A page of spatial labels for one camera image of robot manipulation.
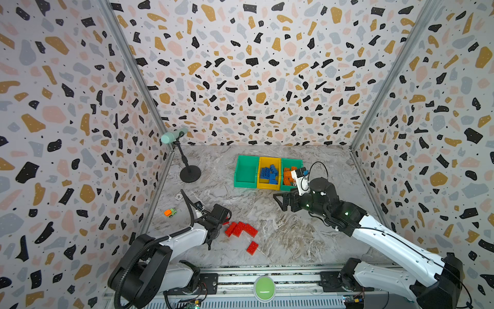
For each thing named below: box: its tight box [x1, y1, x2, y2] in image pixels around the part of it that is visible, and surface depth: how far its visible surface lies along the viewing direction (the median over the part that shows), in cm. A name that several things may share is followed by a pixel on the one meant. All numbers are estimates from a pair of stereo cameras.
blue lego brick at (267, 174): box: [264, 168, 271, 180], surface depth 106 cm
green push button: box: [253, 275, 276, 303], surface depth 73 cm
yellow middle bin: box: [257, 157, 282, 191], surface depth 103 cm
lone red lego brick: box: [246, 240, 260, 256], surface depth 83 cm
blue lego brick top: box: [269, 164, 278, 176], surface depth 110 cm
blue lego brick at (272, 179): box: [268, 173, 278, 185], surface depth 107 cm
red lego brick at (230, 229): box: [225, 221, 238, 238], surface depth 87 cm
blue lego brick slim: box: [260, 167, 267, 180], surface depth 105 cm
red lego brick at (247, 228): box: [236, 221, 258, 238], surface depth 89 cm
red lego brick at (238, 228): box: [232, 221, 246, 238], surface depth 88 cm
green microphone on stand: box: [160, 127, 202, 183], surface depth 108 cm
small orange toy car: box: [164, 208, 178, 218], surface depth 92 cm
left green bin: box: [234, 155, 260, 189], surface depth 109 cm
